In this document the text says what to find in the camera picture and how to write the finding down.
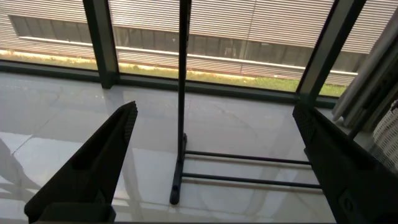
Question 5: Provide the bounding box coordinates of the grey curtain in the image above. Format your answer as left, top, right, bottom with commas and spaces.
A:
331, 7, 398, 133

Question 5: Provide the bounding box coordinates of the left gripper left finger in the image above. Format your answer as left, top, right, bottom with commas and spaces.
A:
24, 100, 139, 223

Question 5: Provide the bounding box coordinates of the black clothes rack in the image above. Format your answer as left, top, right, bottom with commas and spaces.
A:
169, 0, 398, 205

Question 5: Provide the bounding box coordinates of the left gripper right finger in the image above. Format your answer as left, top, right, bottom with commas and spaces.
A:
292, 101, 398, 224

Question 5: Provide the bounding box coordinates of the window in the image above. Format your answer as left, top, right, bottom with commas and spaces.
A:
0, 0, 398, 109

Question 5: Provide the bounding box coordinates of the white laundry basket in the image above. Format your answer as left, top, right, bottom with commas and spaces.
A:
368, 99, 398, 174

